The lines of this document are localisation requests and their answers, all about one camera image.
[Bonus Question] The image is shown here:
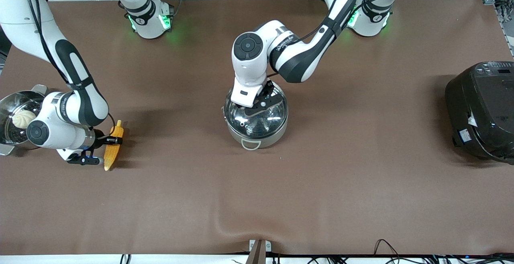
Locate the yellow toy corn cob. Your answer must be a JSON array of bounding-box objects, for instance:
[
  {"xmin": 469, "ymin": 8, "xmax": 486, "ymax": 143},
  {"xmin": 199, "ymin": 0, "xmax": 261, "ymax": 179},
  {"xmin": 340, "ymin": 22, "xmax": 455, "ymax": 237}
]
[{"xmin": 104, "ymin": 120, "xmax": 124, "ymax": 172}]

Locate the glass pot lid with knob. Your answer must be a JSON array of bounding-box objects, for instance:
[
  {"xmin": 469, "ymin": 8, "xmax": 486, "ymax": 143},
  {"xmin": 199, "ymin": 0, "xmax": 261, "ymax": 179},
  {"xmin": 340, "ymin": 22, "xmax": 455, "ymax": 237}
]
[{"xmin": 224, "ymin": 83, "xmax": 288, "ymax": 136}]

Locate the steel electric pot grey base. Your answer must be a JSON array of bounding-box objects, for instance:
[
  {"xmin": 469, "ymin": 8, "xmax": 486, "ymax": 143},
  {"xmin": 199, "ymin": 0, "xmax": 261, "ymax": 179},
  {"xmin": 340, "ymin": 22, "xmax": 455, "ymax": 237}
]
[{"xmin": 222, "ymin": 81, "xmax": 290, "ymax": 151}]

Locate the steel steamer pot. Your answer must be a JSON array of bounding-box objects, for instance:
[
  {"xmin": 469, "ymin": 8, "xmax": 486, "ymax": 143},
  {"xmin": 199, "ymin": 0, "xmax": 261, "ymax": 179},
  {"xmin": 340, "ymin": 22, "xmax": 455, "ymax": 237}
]
[{"xmin": 0, "ymin": 84, "xmax": 49, "ymax": 157}]

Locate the white steamed bun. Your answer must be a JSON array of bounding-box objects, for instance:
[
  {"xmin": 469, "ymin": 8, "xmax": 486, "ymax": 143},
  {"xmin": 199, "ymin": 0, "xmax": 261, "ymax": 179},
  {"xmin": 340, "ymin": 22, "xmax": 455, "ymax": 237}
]
[{"xmin": 12, "ymin": 110, "xmax": 37, "ymax": 129}]

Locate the perforated steel steamer basket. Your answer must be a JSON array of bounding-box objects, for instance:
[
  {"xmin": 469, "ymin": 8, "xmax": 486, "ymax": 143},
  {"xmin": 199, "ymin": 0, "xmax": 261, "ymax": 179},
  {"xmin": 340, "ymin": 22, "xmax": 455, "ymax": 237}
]
[{"xmin": 6, "ymin": 100, "xmax": 41, "ymax": 144}]

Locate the brown table cloth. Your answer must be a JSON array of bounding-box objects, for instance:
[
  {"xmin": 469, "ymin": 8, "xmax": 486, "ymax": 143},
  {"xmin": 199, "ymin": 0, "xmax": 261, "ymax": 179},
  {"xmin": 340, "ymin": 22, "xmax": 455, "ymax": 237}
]
[{"xmin": 0, "ymin": 0, "xmax": 514, "ymax": 256}]

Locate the black rice cooker appliance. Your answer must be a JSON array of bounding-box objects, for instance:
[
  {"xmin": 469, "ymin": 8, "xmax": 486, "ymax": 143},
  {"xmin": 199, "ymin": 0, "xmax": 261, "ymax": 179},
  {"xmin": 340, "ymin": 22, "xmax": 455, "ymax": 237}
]
[{"xmin": 445, "ymin": 61, "xmax": 514, "ymax": 165}]

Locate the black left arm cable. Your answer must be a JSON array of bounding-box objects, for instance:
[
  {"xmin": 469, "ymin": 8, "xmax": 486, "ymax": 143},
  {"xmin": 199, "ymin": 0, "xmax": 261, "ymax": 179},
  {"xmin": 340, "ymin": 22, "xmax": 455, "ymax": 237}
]
[{"xmin": 297, "ymin": 0, "xmax": 354, "ymax": 44}]

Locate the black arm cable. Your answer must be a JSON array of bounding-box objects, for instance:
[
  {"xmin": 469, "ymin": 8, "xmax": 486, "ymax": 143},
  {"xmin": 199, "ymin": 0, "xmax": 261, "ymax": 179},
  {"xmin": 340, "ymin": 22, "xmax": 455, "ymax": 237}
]
[
  {"xmin": 297, "ymin": 0, "xmax": 354, "ymax": 44},
  {"xmin": 24, "ymin": 0, "xmax": 117, "ymax": 136}
]

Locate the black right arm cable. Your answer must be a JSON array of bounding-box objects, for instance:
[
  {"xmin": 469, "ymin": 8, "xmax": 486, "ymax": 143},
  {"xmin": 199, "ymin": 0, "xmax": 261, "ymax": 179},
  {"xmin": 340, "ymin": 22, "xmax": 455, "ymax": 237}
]
[{"xmin": 24, "ymin": 0, "xmax": 117, "ymax": 136}]

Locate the metal table clamp bracket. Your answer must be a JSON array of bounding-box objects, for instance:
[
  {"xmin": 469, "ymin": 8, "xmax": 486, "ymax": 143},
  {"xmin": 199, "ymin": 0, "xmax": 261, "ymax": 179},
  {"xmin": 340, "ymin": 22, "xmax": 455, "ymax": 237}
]
[{"xmin": 248, "ymin": 239, "xmax": 271, "ymax": 264}]

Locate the black looped floor cable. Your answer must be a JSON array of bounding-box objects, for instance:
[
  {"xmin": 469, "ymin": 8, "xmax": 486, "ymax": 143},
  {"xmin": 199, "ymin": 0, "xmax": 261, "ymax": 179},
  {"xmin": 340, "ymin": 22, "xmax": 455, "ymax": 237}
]
[{"xmin": 373, "ymin": 239, "xmax": 406, "ymax": 261}]

